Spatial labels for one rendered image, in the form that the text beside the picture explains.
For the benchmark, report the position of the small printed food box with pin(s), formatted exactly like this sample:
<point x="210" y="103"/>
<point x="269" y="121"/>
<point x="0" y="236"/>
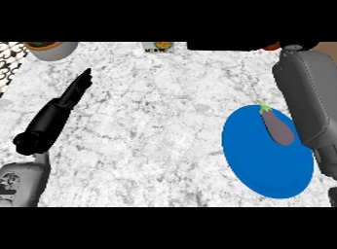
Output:
<point x="158" y="47"/>

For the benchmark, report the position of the blue round plate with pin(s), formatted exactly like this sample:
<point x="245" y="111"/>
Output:
<point x="264" y="165"/>

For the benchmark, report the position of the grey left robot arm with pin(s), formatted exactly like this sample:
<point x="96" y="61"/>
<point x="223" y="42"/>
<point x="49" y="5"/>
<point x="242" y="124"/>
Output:
<point x="18" y="181"/>

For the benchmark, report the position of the purple eggplant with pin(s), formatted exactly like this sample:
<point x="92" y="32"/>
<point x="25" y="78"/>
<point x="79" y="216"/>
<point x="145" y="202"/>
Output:
<point x="278" y="128"/>

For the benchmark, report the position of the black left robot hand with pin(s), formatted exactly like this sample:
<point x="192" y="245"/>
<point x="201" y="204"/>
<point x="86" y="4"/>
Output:
<point x="49" y="123"/>

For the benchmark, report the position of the grey plant pot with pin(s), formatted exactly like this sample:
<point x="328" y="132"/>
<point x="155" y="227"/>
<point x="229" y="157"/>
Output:
<point x="53" y="52"/>

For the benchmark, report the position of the red-brown round object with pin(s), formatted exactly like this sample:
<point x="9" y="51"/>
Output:
<point x="272" y="46"/>

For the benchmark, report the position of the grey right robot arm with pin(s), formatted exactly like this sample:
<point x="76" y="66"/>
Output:
<point x="315" y="107"/>

